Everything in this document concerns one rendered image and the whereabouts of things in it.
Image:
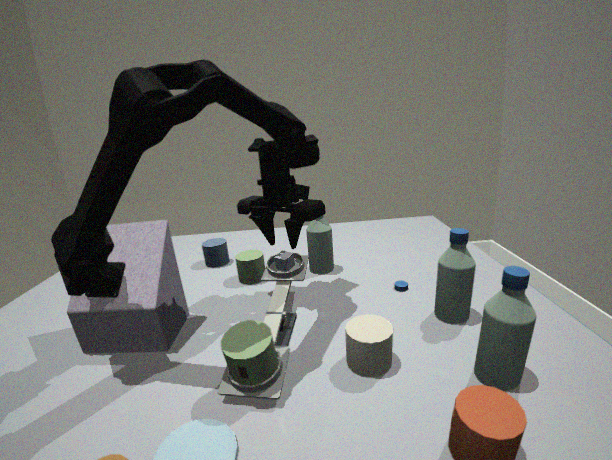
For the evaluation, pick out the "grey cylinder with cream top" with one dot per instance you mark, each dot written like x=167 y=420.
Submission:
x=369 y=345

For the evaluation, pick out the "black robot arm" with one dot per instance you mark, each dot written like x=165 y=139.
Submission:
x=141 y=113

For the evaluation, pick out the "dark blue cylinder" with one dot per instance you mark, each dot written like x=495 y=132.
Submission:
x=216 y=252

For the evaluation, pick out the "brown cylinder with orange top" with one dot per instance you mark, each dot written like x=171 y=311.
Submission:
x=486 y=424

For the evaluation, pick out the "tan ring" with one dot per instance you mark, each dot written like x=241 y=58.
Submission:
x=114 y=457

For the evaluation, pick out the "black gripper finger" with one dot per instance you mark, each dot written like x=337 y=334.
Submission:
x=293 y=228
x=266 y=225

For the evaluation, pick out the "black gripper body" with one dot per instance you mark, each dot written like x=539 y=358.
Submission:
x=277 y=194

